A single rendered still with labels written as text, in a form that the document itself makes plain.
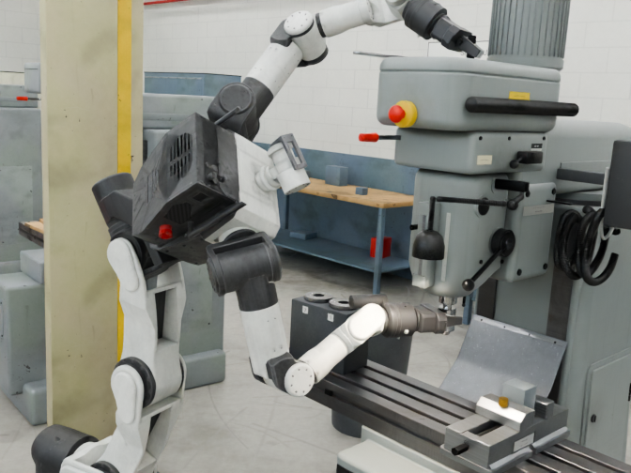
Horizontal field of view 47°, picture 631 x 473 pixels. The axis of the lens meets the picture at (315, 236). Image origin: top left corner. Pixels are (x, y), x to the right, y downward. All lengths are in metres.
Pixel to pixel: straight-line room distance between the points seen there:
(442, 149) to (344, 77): 6.37
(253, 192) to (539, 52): 0.82
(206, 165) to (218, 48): 8.31
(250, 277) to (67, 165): 1.63
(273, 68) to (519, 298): 0.99
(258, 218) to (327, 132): 6.60
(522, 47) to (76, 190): 1.89
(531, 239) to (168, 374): 1.03
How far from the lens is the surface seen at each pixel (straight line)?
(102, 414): 3.45
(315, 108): 8.39
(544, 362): 2.20
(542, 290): 2.21
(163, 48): 11.03
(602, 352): 2.33
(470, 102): 1.62
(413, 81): 1.68
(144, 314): 1.93
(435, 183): 1.80
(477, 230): 1.80
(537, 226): 1.99
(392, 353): 3.86
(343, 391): 2.10
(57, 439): 2.38
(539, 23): 1.99
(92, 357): 3.33
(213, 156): 1.65
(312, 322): 2.21
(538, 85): 1.89
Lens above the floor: 1.79
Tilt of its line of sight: 11 degrees down
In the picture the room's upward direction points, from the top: 3 degrees clockwise
